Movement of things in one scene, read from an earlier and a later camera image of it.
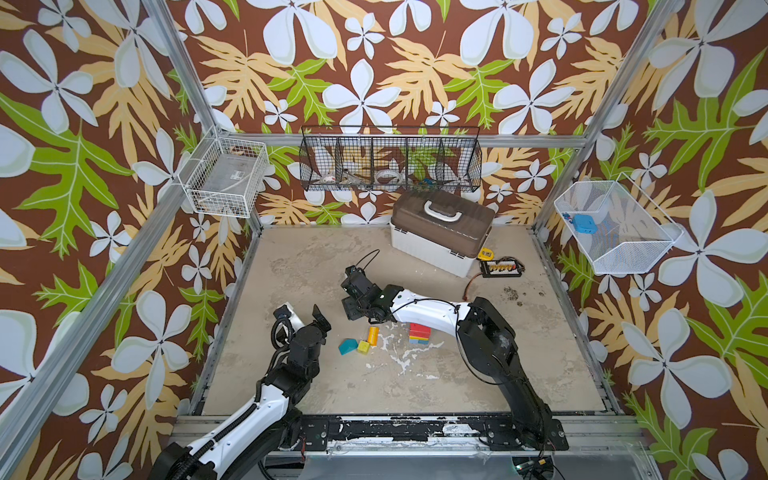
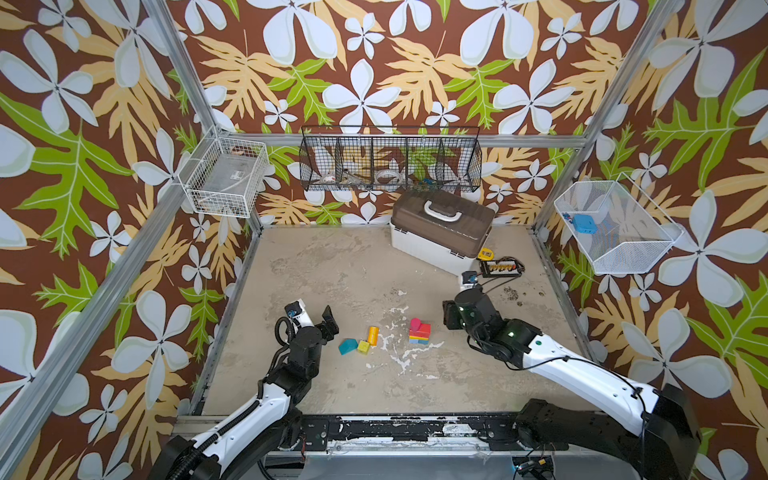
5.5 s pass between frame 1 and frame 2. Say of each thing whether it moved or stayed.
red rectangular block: stayed
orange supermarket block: stayed
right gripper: moved
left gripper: stayed
